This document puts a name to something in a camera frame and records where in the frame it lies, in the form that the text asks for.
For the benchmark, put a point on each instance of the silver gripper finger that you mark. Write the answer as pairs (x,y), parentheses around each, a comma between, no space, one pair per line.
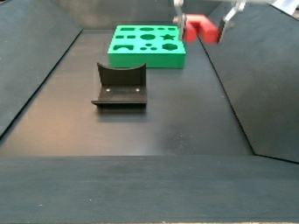
(181,17)
(225,22)

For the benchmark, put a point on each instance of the red square-circle object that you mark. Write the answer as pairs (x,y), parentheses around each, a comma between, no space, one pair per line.
(198,26)

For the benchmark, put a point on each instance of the green fixture block with cutouts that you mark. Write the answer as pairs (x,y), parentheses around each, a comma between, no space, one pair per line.
(146,44)

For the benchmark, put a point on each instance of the black curved stand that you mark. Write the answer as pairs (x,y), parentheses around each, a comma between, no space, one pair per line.
(122,85)

